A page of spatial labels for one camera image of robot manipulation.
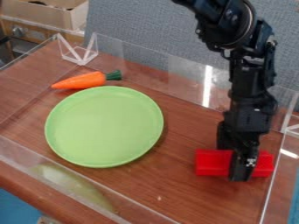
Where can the green plate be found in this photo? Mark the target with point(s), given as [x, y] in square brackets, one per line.
[105, 126]

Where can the cardboard box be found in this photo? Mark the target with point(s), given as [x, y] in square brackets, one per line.
[66, 14]

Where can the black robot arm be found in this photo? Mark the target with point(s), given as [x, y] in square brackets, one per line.
[233, 31]

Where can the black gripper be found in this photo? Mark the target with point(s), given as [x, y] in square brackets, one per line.
[248, 121]

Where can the clear acrylic corner bracket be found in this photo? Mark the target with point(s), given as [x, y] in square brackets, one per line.
[79, 55]

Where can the clear acrylic enclosure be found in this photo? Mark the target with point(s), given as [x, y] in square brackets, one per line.
[157, 189]

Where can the orange toy carrot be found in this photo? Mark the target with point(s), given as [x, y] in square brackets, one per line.
[89, 80]

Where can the red plastic block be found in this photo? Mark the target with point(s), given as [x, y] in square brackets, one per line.
[213, 163]

